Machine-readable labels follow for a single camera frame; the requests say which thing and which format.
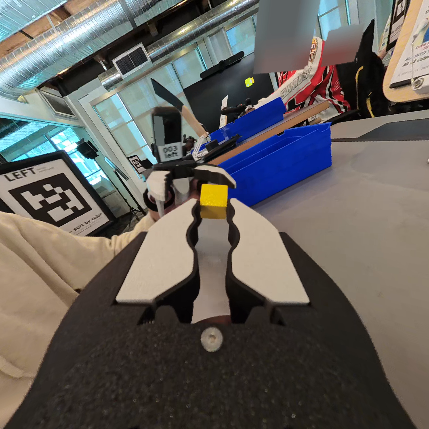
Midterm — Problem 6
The silver ceiling duct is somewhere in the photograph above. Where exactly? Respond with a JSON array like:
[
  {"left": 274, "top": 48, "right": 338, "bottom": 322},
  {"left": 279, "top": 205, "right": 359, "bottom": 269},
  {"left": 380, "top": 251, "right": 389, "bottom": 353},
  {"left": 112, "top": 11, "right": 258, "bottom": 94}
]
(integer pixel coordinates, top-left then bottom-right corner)
[
  {"left": 0, "top": 0, "right": 69, "bottom": 40},
  {"left": 98, "top": 18, "right": 256, "bottom": 91},
  {"left": 0, "top": 0, "right": 218, "bottom": 98}
]

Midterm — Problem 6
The printed instruction sheet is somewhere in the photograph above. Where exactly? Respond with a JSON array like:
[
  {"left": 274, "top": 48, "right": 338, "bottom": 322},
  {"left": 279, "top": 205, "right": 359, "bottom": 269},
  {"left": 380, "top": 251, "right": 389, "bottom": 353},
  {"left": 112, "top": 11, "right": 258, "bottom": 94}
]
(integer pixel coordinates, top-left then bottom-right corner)
[{"left": 389, "top": 0, "right": 429, "bottom": 88}]

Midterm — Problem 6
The black video bar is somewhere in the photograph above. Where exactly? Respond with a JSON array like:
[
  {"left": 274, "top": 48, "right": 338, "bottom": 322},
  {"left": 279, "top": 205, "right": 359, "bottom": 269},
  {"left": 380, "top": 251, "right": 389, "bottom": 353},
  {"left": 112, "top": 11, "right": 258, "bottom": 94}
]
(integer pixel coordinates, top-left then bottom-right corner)
[{"left": 200, "top": 51, "right": 245, "bottom": 80}]

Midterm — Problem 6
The person's left hand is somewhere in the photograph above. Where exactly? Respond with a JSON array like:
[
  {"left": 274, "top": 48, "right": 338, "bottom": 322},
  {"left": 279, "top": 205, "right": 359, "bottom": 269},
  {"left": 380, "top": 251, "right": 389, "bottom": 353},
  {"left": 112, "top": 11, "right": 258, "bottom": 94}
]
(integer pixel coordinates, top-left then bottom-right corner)
[{"left": 144, "top": 181, "right": 202, "bottom": 222}]

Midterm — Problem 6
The black device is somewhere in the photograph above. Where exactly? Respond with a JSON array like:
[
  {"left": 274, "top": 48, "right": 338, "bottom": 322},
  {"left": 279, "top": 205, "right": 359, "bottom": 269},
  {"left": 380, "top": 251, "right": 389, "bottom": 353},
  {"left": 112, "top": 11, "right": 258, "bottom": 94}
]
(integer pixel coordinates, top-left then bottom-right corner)
[{"left": 191, "top": 134, "right": 240, "bottom": 161}]

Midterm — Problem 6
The light wooden board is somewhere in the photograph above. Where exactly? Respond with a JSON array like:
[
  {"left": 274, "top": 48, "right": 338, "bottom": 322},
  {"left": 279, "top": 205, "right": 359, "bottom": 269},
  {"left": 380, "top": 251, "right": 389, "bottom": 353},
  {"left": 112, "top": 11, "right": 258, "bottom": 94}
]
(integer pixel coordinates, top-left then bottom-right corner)
[{"left": 382, "top": 0, "right": 429, "bottom": 103}]

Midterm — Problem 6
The person's left forearm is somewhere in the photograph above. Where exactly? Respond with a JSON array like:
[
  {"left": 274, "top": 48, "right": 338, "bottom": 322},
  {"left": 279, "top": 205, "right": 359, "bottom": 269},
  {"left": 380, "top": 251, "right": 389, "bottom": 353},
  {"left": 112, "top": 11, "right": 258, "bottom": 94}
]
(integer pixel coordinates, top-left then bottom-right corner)
[{"left": 0, "top": 211, "right": 158, "bottom": 379}]

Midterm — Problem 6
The white air vent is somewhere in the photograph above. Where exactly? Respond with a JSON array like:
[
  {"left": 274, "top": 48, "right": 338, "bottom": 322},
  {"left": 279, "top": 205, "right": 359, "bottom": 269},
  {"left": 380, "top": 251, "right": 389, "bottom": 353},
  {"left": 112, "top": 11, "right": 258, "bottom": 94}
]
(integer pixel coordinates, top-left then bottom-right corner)
[{"left": 111, "top": 43, "right": 152, "bottom": 79}]

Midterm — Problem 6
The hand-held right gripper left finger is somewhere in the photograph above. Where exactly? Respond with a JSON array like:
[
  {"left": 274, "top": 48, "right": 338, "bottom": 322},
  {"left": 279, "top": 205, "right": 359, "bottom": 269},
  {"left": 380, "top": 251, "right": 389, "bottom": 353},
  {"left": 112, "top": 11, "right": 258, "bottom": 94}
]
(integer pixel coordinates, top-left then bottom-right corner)
[{"left": 115, "top": 198, "right": 201, "bottom": 324}]

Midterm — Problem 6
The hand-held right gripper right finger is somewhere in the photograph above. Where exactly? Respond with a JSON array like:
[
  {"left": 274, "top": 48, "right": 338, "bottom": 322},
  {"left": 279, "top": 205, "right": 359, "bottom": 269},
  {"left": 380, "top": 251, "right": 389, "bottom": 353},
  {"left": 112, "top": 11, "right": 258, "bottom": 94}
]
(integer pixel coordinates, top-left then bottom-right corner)
[{"left": 226, "top": 198, "right": 310, "bottom": 324}]

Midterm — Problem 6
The blue plastic bin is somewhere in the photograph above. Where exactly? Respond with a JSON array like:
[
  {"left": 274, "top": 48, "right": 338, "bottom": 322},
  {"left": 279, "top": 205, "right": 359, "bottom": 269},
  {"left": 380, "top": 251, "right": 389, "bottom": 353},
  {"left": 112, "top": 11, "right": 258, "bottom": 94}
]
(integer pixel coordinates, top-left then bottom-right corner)
[
  {"left": 218, "top": 122, "right": 332, "bottom": 206},
  {"left": 209, "top": 97, "right": 285, "bottom": 141}
]

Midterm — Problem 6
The yellow wooden cube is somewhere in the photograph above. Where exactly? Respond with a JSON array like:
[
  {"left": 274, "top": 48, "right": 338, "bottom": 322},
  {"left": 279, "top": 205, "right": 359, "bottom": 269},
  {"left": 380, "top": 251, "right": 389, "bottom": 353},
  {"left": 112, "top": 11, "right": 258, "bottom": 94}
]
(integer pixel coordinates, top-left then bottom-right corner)
[{"left": 199, "top": 184, "right": 229, "bottom": 220}]

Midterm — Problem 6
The black framed marker sign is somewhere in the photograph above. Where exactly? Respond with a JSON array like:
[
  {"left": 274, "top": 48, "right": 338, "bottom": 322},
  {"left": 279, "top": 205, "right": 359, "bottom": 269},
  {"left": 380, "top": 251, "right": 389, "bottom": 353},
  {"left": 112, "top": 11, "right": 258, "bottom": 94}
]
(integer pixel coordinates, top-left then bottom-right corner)
[
  {"left": 0, "top": 150, "right": 117, "bottom": 237},
  {"left": 385, "top": 0, "right": 412, "bottom": 52}
]

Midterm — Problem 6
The white folding stand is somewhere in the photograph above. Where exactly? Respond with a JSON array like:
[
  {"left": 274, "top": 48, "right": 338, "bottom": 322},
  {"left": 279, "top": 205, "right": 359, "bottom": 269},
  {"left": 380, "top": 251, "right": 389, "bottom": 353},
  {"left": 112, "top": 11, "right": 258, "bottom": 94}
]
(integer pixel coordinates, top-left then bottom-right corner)
[{"left": 389, "top": 75, "right": 429, "bottom": 93}]

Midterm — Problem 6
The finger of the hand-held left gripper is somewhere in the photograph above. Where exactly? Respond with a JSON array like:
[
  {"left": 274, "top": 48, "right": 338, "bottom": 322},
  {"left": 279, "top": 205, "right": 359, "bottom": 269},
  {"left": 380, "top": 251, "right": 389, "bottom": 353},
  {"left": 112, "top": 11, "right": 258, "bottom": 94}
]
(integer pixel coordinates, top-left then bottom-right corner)
[
  {"left": 194, "top": 163, "right": 237, "bottom": 189},
  {"left": 146, "top": 170, "right": 171, "bottom": 218}
]

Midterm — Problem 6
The black jacket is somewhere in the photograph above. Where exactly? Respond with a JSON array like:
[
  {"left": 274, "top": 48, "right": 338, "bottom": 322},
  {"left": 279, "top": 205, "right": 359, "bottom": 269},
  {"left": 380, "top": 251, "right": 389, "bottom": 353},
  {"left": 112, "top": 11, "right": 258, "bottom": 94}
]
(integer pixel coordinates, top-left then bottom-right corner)
[{"left": 337, "top": 18, "right": 389, "bottom": 119}]

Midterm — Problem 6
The black wall screen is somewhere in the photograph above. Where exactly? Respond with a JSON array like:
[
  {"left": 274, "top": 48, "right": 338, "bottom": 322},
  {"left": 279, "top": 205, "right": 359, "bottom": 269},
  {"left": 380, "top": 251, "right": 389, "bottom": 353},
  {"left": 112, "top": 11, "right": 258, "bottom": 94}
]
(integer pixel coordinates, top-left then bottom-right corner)
[{"left": 183, "top": 52, "right": 285, "bottom": 129}]

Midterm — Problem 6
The black studio light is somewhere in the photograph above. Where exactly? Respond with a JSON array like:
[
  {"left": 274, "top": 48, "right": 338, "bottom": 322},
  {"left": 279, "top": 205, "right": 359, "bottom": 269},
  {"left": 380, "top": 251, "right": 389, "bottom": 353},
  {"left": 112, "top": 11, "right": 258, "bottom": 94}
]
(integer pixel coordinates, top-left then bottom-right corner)
[{"left": 76, "top": 140, "right": 99, "bottom": 159}]

